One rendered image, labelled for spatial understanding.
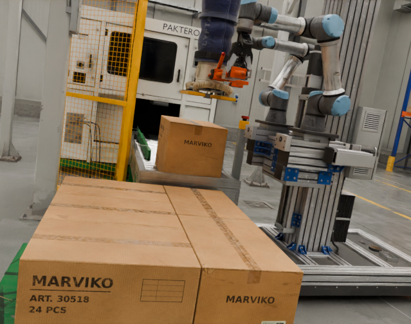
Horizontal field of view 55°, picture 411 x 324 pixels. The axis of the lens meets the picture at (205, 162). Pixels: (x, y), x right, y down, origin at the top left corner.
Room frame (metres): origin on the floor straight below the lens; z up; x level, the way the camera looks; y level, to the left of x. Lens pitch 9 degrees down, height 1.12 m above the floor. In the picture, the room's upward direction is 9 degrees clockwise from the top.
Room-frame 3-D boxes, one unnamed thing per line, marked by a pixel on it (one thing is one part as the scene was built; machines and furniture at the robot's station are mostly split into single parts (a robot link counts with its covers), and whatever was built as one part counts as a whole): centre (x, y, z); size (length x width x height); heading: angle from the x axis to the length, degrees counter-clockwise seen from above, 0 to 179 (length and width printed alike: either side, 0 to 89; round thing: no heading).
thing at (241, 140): (3.28, -0.27, 0.50); 0.07 x 0.07 x 1.00; 14
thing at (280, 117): (2.82, -0.45, 1.09); 0.15 x 0.15 x 0.10
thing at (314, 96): (2.34, -0.61, 1.20); 0.13 x 0.12 x 0.14; 28
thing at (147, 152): (4.01, 0.70, 0.60); 1.60 x 0.10 x 0.09; 14
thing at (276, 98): (2.83, -0.45, 1.20); 0.13 x 0.12 x 0.14; 25
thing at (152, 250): (1.87, 0.20, 0.34); 1.20 x 1.00 x 0.40; 14
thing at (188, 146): (2.92, 0.14, 0.75); 0.60 x 0.40 x 0.40; 14
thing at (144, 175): (2.60, 0.07, 0.58); 0.70 x 0.03 x 0.06; 104
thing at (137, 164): (3.65, 0.67, 0.50); 2.31 x 0.05 x 0.19; 14
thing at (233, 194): (2.60, 0.07, 0.48); 0.70 x 0.03 x 0.15; 104
